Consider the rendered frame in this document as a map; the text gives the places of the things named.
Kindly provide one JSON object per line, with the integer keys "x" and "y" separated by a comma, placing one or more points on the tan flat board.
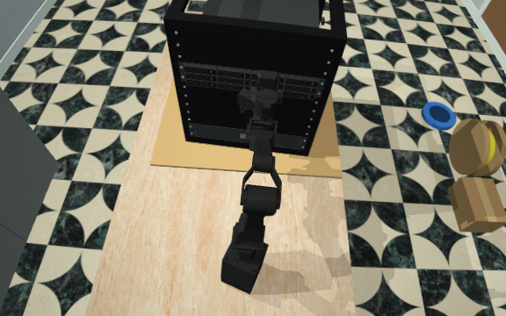
{"x": 171, "y": 149}

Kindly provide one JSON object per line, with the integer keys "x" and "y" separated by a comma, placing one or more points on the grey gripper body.
{"x": 267, "y": 79}

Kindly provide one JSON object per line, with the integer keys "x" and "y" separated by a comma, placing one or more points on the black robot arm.
{"x": 258, "y": 201}

